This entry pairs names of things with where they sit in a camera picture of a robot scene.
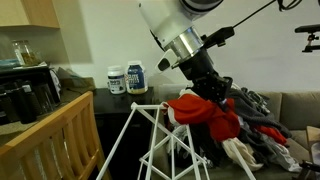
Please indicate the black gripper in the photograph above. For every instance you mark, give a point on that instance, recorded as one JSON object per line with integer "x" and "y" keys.
{"x": 206, "y": 80}

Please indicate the red shorts with white stripes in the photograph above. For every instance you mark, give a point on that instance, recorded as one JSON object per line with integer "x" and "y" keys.
{"x": 200, "y": 111}

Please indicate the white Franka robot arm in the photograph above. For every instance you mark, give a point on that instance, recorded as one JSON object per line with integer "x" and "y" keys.
{"x": 166, "y": 20}

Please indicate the grey striped garment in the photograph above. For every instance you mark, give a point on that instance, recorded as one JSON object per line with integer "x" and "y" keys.
{"x": 258, "y": 96}

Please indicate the dark grey knit garment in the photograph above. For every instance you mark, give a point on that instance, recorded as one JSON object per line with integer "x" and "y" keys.
{"x": 253, "y": 113}

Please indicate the black white patterned garment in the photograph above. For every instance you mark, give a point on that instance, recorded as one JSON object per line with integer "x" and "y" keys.
{"x": 178, "y": 133}

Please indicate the large blue label protein tub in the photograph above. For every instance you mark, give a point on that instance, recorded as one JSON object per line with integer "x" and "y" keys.
{"x": 136, "y": 78}

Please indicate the beige cream garment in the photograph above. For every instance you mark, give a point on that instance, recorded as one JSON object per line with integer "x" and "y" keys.
{"x": 241, "y": 153}

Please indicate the small red orange garment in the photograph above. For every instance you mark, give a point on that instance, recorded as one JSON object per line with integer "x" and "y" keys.
{"x": 271, "y": 133}

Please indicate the small dark label supplement tub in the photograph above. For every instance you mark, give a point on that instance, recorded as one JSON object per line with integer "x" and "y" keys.
{"x": 116, "y": 81}

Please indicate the black side table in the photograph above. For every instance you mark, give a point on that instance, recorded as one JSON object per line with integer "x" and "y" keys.
{"x": 113, "y": 103}

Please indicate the pile of clothes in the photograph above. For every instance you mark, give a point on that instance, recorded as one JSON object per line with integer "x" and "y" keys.
{"x": 300, "y": 110}

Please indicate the grey and white garment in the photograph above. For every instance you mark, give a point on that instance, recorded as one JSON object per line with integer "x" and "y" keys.
{"x": 283, "y": 156}

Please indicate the light brown wooden board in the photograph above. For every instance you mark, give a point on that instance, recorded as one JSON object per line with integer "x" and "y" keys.
{"x": 313, "y": 133}

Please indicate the wooden slatted chair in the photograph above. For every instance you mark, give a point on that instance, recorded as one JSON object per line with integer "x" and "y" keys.
{"x": 50, "y": 123}

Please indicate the glass jar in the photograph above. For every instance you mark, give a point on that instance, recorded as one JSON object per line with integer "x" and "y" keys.
{"x": 25, "y": 53}

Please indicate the blue flat object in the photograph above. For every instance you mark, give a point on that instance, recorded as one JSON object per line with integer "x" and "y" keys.
{"x": 8, "y": 63}

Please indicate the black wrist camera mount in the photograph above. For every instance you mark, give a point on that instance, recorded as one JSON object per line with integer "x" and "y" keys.
{"x": 218, "y": 35}

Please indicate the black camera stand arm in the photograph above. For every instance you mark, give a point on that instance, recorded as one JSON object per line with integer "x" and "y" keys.
{"x": 308, "y": 29}

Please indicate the light wooden wall cabinet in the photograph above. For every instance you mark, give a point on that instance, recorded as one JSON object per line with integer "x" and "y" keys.
{"x": 33, "y": 13}

